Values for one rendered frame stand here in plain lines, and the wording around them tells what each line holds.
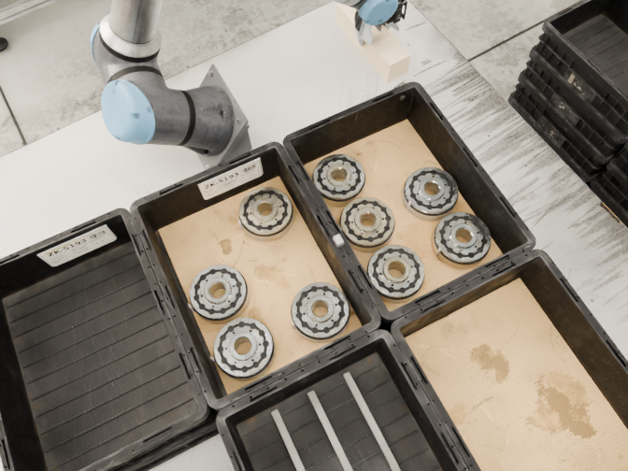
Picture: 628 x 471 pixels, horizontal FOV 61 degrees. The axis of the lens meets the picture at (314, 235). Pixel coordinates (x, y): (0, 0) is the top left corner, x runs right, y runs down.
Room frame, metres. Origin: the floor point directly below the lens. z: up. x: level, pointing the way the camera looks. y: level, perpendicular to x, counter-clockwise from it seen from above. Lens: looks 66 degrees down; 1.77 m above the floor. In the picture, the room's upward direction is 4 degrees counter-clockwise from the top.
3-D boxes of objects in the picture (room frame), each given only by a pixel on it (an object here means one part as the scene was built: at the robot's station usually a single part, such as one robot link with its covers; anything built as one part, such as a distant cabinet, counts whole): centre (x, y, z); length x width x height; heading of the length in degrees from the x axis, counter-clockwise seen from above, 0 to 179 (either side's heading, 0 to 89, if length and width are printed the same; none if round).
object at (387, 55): (1.01, -0.18, 0.73); 0.24 x 0.06 x 0.06; 28
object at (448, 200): (0.49, -0.23, 0.86); 0.10 x 0.10 x 0.01
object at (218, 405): (0.34, 0.11, 0.92); 0.40 x 0.30 x 0.02; 24
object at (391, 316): (0.46, -0.16, 0.92); 0.40 x 0.30 x 0.02; 24
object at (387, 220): (0.43, -0.10, 0.86); 0.10 x 0.10 x 0.01
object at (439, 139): (0.46, -0.16, 0.87); 0.40 x 0.30 x 0.11; 24
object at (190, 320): (0.34, 0.11, 0.87); 0.40 x 0.30 x 0.11; 24
